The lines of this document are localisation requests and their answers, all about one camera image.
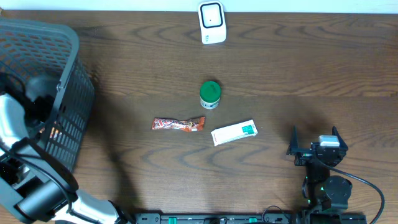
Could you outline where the orange red candy wrapper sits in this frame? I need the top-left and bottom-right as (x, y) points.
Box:
(151, 116), (205, 132)

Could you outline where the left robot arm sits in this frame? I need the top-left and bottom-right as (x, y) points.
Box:
(1, 73), (135, 223)

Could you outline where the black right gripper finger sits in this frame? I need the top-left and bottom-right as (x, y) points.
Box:
(288, 126), (299, 150)
(332, 126), (348, 148)

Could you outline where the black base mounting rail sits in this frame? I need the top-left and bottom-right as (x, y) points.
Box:
(124, 212), (368, 224)

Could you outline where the grey plastic mesh basket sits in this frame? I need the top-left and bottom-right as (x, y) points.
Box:
(1, 18), (95, 170)

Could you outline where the green lid white jar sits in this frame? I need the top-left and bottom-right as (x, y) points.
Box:
(200, 81), (221, 110)

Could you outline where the white green Panadol box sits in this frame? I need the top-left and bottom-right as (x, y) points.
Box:
(211, 119), (258, 146)

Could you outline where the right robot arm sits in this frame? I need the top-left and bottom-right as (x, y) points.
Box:
(287, 127), (353, 223)

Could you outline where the orange snack packet in basket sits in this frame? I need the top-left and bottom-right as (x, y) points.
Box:
(49, 128), (60, 139)

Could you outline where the white barcode scanner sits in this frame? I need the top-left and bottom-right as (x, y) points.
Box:
(198, 1), (227, 45)

